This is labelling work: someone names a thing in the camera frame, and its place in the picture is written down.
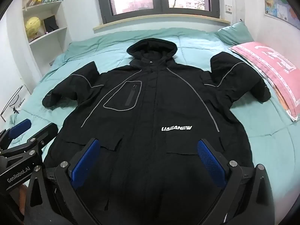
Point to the wall map poster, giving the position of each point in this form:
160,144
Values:
279,2

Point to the black hooded jacket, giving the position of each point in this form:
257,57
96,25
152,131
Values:
150,98

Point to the teal bed quilt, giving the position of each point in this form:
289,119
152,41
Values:
105,44

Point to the white wall socket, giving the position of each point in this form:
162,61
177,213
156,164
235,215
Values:
228,9

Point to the pink printed pillow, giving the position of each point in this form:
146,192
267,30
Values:
269,61

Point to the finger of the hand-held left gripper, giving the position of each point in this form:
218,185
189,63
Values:
20,127
46,132

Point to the white bookshelf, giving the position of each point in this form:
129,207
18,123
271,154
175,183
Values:
59,16

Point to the grey framed window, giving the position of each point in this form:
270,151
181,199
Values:
161,9

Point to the beige window sill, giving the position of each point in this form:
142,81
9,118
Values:
140,22

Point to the white bag with black print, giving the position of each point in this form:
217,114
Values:
16,103

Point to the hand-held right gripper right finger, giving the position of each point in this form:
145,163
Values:
211,163

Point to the black box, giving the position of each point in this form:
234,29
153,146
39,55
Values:
50,23

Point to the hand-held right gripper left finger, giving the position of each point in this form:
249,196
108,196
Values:
83,165

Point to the teal pillow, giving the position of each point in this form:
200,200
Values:
236,34

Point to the yellow globe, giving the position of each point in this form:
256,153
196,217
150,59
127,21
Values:
32,27

